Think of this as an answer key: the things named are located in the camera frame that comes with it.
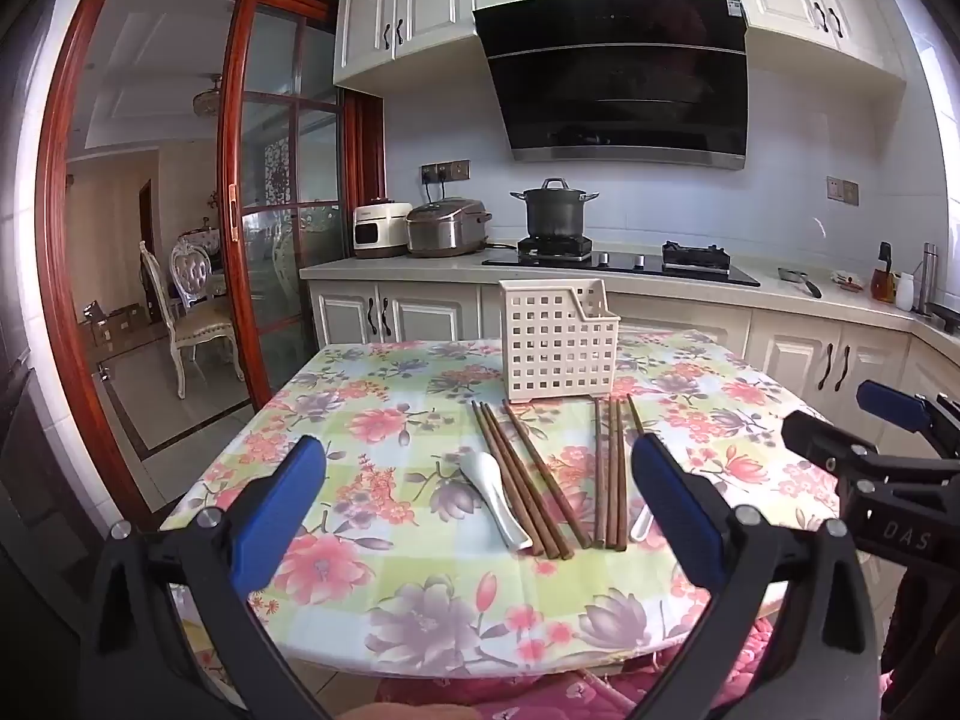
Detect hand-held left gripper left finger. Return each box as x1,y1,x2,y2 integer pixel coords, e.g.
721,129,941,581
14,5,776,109
79,435,331,720

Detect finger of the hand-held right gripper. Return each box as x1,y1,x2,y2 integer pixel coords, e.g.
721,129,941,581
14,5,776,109
780,411,882,481
857,380,960,458

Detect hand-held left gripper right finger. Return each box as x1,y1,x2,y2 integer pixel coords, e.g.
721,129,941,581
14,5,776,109
622,431,882,720

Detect cream plastic utensil basket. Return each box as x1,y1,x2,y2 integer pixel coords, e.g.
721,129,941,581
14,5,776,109
499,277,622,402

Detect white base cabinets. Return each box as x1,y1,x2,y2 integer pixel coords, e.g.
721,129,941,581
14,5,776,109
306,279,960,436

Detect floral tablecloth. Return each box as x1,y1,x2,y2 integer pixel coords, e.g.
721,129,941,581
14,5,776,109
159,337,841,680

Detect orange bottle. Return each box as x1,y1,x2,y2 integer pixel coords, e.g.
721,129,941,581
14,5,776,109
870,242,899,305

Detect white dining chair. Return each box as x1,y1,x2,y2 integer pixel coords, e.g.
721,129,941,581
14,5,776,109
139,240,245,400

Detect red wooden sliding door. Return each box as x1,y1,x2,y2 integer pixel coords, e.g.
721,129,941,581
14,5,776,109
34,0,387,533

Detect pink floral clothing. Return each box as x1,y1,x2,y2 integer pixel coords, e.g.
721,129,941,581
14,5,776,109
172,585,781,720

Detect cardboard boxes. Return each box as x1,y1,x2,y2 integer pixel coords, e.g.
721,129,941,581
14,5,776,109
79,300,162,350

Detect black gas stove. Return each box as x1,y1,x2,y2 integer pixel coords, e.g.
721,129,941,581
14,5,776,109
481,236,762,287

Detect tufted dining chair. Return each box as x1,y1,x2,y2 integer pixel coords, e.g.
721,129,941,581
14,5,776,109
169,236,226,308

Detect light kitchen counter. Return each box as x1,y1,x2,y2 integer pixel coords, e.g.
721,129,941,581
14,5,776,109
298,244,960,338

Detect white kitchen appliance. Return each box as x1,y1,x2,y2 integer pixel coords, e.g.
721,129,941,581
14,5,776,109
352,199,415,260

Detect black cooking pot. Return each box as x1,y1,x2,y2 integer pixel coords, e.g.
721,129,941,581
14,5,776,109
510,178,601,241

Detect silver rice cooker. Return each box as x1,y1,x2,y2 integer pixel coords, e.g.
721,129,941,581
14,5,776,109
405,197,492,257

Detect black range hood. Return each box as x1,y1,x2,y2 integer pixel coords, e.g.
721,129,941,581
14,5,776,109
472,0,751,170

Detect ceiling lamp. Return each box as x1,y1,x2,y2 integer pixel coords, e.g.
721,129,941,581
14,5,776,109
191,75,226,117

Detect white wall cabinets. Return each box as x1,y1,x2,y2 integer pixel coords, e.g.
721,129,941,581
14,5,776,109
332,0,912,95

